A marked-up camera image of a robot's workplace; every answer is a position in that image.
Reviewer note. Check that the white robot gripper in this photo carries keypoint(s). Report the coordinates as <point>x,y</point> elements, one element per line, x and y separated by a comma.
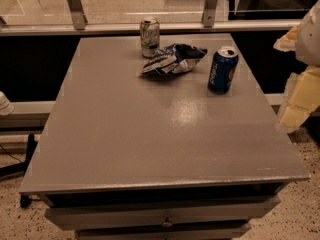
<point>310,37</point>

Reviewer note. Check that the blue crumpled chip bag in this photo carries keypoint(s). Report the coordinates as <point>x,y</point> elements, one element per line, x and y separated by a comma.
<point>174,59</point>

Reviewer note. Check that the blue Pepsi can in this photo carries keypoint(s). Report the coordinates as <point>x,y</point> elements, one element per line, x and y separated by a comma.
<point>222,70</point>

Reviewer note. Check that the white green soda can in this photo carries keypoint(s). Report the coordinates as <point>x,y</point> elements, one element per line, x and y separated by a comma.
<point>149,36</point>

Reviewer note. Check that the grey cabinet drawer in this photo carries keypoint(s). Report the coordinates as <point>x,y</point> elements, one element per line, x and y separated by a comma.
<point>134,215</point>
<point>222,230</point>

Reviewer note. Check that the grey lower cabinet drawer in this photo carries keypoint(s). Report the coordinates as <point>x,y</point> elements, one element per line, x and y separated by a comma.
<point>222,230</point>

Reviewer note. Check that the metal drawer knob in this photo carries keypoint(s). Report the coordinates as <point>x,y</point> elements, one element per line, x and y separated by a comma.
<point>167,223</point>

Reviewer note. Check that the white object at left edge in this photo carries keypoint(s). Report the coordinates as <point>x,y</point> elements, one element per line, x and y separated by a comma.
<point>6,107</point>

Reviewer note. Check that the black stand base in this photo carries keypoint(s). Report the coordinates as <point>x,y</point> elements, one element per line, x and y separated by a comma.
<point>25,200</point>

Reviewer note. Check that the right metal railing bracket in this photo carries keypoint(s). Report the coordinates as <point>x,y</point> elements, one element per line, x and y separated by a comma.
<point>209,13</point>

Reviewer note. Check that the metal railing bracket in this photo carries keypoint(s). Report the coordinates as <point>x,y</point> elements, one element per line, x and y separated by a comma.
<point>77,14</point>
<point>209,13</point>

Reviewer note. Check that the left metal railing bracket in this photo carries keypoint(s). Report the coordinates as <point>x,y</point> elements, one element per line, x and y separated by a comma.
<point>77,14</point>

